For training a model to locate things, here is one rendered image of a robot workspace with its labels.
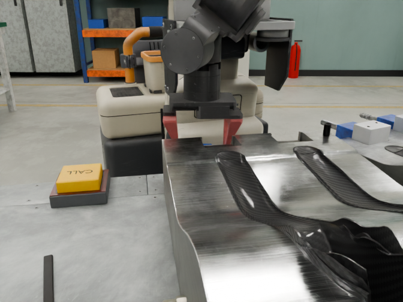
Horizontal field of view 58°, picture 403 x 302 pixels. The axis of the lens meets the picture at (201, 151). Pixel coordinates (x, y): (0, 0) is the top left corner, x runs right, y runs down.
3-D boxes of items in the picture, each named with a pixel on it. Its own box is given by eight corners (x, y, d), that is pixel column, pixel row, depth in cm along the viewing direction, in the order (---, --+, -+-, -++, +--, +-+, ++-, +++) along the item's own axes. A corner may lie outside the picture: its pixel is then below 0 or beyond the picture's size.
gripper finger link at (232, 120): (241, 163, 58) (244, 106, 54) (196, 163, 57) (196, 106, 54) (234, 147, 64) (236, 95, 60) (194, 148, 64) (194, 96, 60)
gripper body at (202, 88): (236, 114, 55) (238, 64, 52) (169, 114, 54) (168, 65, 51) (230, 103, 61) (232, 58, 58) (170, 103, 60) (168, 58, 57)
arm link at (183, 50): (267, 11, 51) (220, -28, 51) (257, 12, 41) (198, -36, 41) (217, 76, 57) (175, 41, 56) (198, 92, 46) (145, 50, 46)
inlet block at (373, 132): (311, 136, 72) (314, 110, 70) (330, 132, 74) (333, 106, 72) (365, 159, 62) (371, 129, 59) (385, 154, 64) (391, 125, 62)
